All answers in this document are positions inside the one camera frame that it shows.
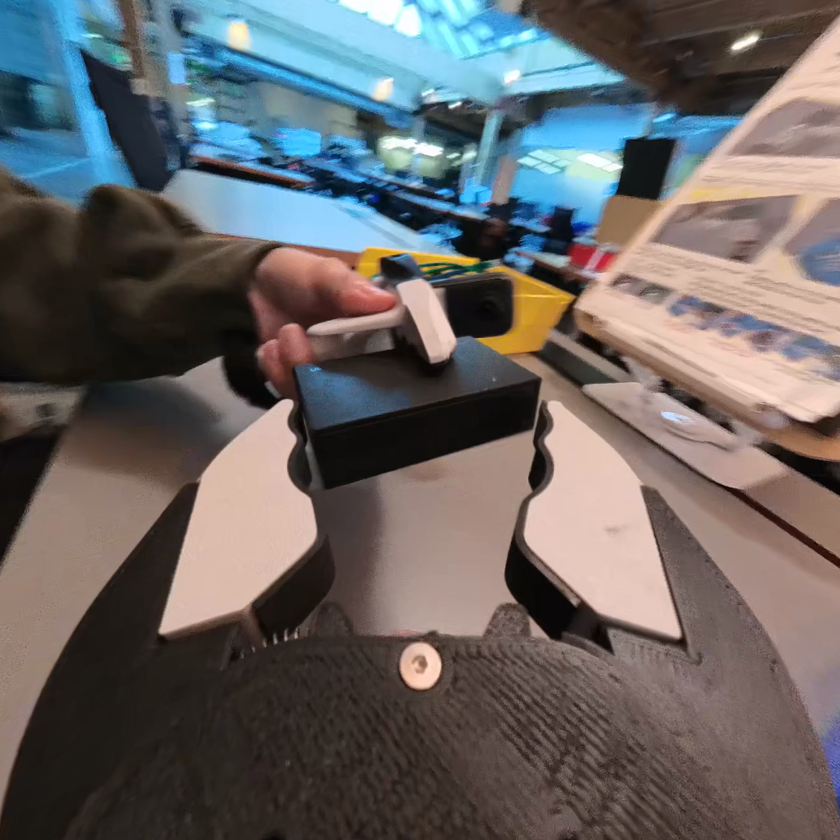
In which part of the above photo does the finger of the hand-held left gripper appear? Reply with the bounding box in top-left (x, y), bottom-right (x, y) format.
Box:
top-left (394, 277), bottom-right (458, 376)

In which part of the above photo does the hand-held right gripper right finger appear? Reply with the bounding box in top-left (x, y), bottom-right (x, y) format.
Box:
top-left (504, 399), bottom-right (685, 657)

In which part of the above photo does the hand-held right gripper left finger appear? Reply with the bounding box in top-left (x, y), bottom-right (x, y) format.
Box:
top-left (159, 399), bottom-right (337, 641)

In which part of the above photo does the yellow plastic bin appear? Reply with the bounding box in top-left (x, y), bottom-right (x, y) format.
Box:
top-left (357, 247), bottom-right (576, 356)

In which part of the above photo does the black rectangular box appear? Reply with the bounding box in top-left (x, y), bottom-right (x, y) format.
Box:
top-left (292, 336), bottom-right (543, 490)

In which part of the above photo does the person's left hand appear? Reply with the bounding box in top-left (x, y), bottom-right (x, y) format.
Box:
top-left (248, 247), bottom-right (399, 401)

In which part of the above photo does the red box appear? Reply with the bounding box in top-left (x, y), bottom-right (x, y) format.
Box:
top-left (567, 241), bottom-right (619, 271)

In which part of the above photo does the white stand base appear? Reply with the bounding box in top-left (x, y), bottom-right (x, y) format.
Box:
top-left (583, 382), bottom-right (790, 491)

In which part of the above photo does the cardboard box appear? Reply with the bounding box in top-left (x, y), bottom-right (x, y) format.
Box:
top-left (596, 196), bottom-right (662, 248)

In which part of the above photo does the black speaker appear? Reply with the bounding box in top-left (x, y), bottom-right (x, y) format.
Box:
top-left (617, 137), bottom-right (677, 200)

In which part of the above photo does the printed poster board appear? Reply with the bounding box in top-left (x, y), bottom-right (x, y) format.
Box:
top-left (573, 13), bottom-right (840, 425)

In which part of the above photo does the green cable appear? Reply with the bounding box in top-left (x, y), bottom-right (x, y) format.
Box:
top-left (420, 260), bottom-right (501, 278)

